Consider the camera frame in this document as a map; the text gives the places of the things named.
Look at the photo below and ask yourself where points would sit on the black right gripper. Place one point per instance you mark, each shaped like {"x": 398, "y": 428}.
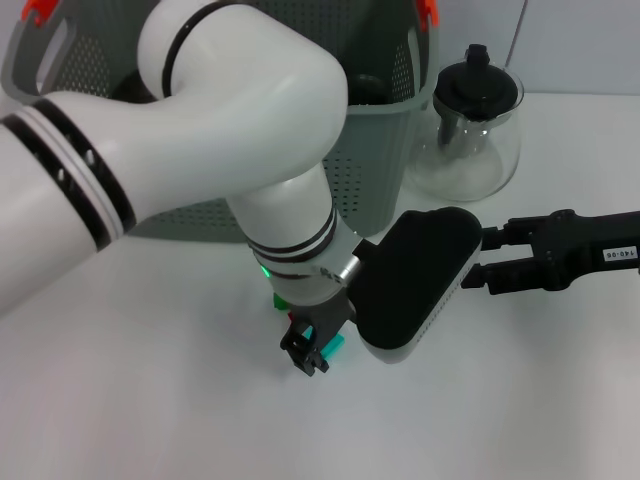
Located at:
{"x": 580, "y": 250}

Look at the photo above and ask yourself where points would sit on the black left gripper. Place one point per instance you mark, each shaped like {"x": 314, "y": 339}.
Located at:
{"x": 325, "y": 315}

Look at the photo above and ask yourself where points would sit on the teal square brick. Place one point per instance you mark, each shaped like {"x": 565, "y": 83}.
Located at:
{"x": 334, "y": 345}

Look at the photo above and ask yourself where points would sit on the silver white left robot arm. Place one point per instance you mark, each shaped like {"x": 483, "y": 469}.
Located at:
{"x": 200, "y": 125}

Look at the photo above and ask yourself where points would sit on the grey-green perforated storage bin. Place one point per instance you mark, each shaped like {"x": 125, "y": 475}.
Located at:
{"x": 375, "y": 150}

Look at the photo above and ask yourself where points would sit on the green toy brick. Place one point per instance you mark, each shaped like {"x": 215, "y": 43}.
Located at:
{"x": 280, "y": 302}

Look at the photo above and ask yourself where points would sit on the clear glass teapot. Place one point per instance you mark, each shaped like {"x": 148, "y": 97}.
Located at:
{"x": 460, "y": 170}

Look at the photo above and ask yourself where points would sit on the black glass teapot lid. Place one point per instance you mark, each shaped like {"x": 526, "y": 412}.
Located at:
{"x": 475, "y": 85}

